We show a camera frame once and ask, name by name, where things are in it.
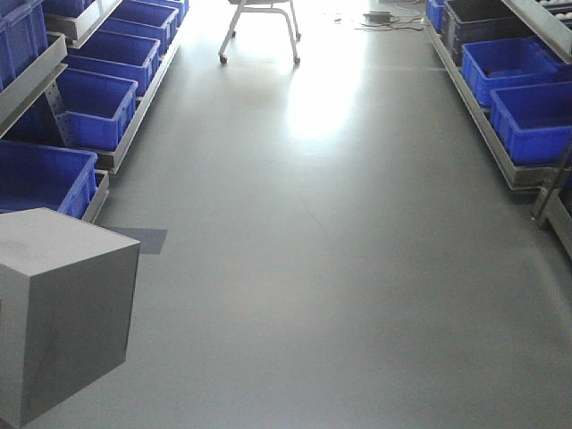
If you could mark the white wheeled cart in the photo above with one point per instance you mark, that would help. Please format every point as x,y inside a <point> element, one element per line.
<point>263,14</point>

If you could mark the blue floor bin left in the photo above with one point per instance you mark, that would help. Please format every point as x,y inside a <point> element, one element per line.
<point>99,107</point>

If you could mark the blue floor bin right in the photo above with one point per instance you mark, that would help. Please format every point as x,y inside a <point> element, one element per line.
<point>533,122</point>

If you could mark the blue floor bin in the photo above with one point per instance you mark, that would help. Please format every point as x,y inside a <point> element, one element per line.
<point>533,122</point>
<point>99,107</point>

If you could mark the gray square base block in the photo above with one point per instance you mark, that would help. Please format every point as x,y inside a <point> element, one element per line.
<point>67,292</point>

